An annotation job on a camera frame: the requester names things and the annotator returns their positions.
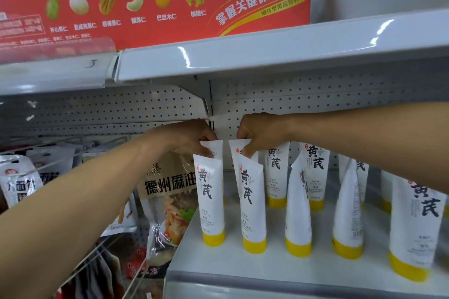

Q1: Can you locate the person's right hand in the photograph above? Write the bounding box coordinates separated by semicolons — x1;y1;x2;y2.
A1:
236;113;294;158

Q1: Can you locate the person's left hand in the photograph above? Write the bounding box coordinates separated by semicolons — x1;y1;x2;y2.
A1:
149;119;219;158

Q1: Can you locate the white squeeze tube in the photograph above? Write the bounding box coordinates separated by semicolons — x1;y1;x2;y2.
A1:
229;139;260;199
200;140;225;170

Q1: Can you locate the person's left forearm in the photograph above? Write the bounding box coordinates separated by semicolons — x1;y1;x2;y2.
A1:
0;132;156;299

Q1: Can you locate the person's right forearm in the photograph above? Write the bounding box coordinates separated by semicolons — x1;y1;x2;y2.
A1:
289;102;449;195

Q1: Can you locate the beige snack bag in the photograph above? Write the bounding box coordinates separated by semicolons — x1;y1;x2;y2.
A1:
140;151;200;250

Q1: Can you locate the row of white yellow-capped tubes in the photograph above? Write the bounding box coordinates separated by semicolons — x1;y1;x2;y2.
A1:
193;141;449;283

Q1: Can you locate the white metal shelf board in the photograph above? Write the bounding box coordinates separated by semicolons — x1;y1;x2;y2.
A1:
115;9;449;83
163;169;449;299

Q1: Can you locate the white perforated back panel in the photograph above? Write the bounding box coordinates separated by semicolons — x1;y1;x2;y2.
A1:
0;75;449;173

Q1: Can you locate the white packet with orange print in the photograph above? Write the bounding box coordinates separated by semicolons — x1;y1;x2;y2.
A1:
100;193;138;238

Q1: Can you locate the red snack packet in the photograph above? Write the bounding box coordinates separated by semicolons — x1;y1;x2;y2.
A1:
126;246;170;280

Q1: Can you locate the red nut picture carton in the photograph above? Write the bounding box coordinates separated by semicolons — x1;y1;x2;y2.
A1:
0;0;313;51

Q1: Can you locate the white hanging snack packet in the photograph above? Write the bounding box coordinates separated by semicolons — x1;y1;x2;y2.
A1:
0;154;45;210
27;146;76;188

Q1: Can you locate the white shelf bracket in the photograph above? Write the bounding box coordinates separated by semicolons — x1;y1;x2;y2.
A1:
171;76;215;118

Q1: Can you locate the metal wire display hook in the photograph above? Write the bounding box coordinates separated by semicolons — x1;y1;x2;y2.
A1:
68;133;141;156

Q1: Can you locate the clear plastic price rail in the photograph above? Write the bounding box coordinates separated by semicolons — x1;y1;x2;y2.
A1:
0;37;120;95

